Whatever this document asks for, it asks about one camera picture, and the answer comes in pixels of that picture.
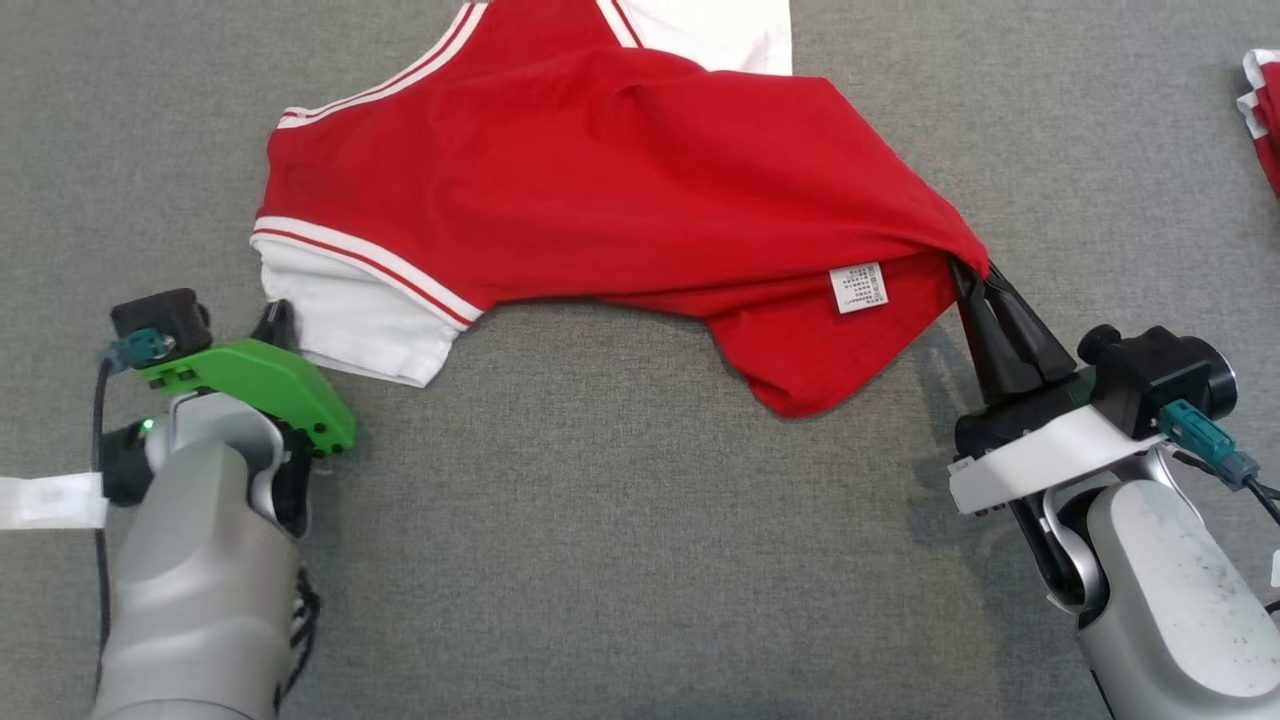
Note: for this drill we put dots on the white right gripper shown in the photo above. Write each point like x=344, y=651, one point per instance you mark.
x=1050, y=455

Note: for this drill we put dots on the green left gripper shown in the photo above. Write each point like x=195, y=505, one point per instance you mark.
x=270, y=380

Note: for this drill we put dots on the red garment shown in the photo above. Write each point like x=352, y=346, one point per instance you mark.
x=1268, y=130

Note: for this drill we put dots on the red shirt with white sleeves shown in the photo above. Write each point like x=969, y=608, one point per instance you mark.
x=600, y=180

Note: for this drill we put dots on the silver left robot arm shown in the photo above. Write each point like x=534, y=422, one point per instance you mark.
x=190, y=600

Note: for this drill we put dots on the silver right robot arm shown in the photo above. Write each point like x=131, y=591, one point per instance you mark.
x=1170, y=600

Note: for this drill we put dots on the white tape label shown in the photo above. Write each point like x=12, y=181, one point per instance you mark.
x=50, y=500

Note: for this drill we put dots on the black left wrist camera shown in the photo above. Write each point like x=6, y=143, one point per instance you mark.
x=160, y=315

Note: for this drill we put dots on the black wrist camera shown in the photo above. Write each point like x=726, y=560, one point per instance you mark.
x=160, y=315
x=1150, y=380

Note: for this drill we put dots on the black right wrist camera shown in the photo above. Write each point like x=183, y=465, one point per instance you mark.
x=1150, y=380

